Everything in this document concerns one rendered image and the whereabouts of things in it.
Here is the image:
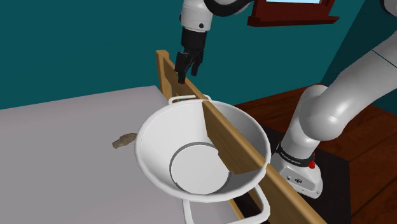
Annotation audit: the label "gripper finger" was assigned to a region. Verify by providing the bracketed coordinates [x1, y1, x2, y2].
[190, 53, 204, 78]
[174, 51, 191, 85]

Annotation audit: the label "small brown lumpy object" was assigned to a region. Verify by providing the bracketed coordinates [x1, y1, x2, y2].
[111, 132, 138, 150]

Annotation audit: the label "dark red framed window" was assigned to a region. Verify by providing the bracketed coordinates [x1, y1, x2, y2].
[246, 0, 340, 28]

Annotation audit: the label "white pot with two handles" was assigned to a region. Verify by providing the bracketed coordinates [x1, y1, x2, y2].
[134, 94, 272, 224]

